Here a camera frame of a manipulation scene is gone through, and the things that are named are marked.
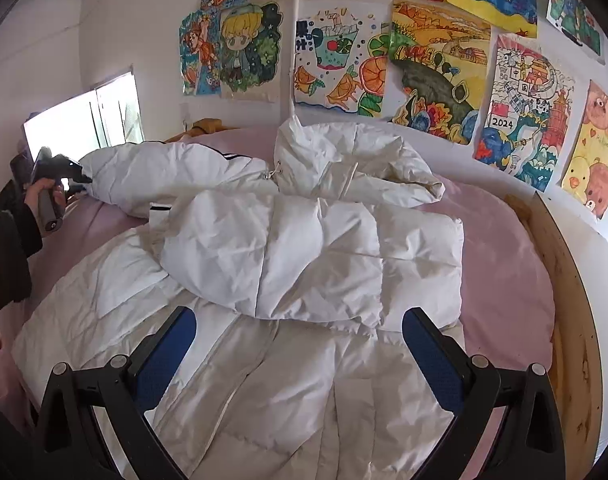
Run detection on white wall pipe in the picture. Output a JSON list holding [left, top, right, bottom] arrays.
[[289, 0, 301, 121]]

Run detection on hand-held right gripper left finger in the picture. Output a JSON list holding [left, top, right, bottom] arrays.
[[34, 305, 199, 480]]

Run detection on pink bed sheet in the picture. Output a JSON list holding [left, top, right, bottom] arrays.
[[0, 125, 557, 441]]

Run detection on yellow bears drawing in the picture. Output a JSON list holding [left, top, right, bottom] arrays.
[[560, 79, 608, 221]]

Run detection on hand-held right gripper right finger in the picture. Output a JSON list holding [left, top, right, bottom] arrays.
[[401, 307, 567, 480]]

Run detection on wooden bed frame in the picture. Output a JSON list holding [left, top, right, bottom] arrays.
[[164, 118, 605, 480]]

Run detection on person's left forearm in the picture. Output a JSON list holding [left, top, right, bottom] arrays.
[[0, 206, 44, 322]]

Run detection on dragon and towers drawing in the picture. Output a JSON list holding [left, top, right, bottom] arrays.
[[473, 34, 578, 194]]

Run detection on blond cartoon figure drawing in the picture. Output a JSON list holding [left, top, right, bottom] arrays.
[[218, 0, 285, 105]]

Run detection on bright window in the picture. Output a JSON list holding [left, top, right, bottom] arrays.
[[22, 71, 145, 161]]

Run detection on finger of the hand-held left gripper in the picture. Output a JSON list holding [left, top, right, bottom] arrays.
[[64, 160, 93, 185]]

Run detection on winding wall landscape drawing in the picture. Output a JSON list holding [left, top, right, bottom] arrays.
[[388, 0, 493, 147]]

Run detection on person's left hand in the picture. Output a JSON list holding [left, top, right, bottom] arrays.
[[24, 179, 67, 225]]

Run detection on green figure drawing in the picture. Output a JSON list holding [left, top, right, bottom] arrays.
[[545, 0, 606, 63]]

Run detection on orange-haired girl blue drawing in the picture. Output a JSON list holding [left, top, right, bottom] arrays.
[[178, 9, 223, 97]]

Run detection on fruit drink drawing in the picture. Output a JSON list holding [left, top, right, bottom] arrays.
[[293, 6, 391, 117]]

